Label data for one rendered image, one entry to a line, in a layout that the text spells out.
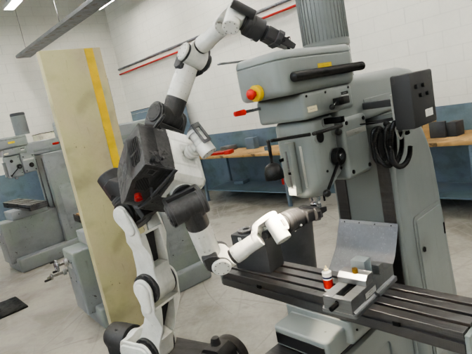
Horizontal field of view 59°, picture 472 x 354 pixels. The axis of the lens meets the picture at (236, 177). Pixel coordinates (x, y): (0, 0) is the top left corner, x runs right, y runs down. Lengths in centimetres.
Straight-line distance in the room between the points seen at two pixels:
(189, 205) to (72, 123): 166
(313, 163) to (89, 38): 1012
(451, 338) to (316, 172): 72
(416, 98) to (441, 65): 422
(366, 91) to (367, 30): 445
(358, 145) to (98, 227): 193
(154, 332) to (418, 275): 126
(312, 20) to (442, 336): 127
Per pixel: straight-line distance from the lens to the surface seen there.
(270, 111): 168
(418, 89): 178
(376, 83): 204
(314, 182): 168
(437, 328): 162
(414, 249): 215
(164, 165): 156
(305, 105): 159
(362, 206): 214
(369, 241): 214
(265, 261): 211
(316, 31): 187
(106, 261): 316
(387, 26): 626
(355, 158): 183
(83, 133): 305
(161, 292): 195
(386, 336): 211
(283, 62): 153
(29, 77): 1073
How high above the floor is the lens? 174
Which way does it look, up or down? 10 degrees down
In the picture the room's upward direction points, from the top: 11 degrees counter-clockwise
